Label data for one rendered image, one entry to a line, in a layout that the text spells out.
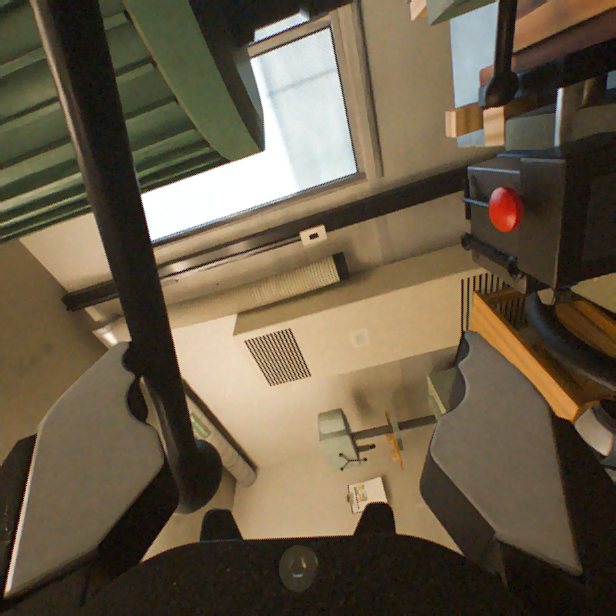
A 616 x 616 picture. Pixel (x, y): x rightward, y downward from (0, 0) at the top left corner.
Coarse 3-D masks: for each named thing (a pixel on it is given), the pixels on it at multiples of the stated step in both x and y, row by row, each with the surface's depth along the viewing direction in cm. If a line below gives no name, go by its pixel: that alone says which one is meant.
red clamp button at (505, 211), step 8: (496, 192) 20; (504, 192) 19; (512, 192) 19; (496, 200) 20; (504, 200) 19; (512, 200) 19; (520, 200) 19; (496, 208) 20; (504, 208) 19; (512, 208) 19; (520, 208) 19; (496, 216) 20; (504, 216) 20; (512, 216) 19; (520, 216) 19; (496, 224) 21; (504, 224) 20; (512, 224) 19
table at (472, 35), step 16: (464, 16) 37; (480, 16) 35; (496, 16) 32; (464, 32) 38; (480, 32) 35; (464, 48) 39; (480, 48) 36; (464, 64) 40; (480, 64) 37; (464, 80) 41; (608, 80) 23; (464, 96) 42; (544, 96) 29; (464, 144) 46; (480, 144) 41
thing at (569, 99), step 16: (592, 48) 15; (608, 48) 15; (544, 64) 17; (560, 64) 16; (576, 64) 16; (592, 64) 16; (608, 64) 16; (528, 80) 18; (544, 80) 17; (560, 80) 16; (576, 80) 16; (592, 80) 19; (480, 96) 23; (528, 96) 19; (560, 96) 20; (576, 96) 19; (592, 96) 19; (560, 112) 21; (560, 128) 21; (560, 144) 21
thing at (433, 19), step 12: (432, 0) 19; (444, 0) 18; (456, 0) 17; (468, 0) 17; (480, 0) 18; (492, 0) 19; (432, 12) 19; (444, 12) 18; (456, 12) 19; (468, 12) 20; (432, 24) 20
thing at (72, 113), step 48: (48, 0) 6; (96, 0) 7; (48, 48) 7; (96, 48) 7; (96, 96) 7; (96, 144) 8; (96, 192) 8; (144, 240) 9; (144, 288) 10; (144, 336) 11; (192, 432) 14; (192, 480) 14
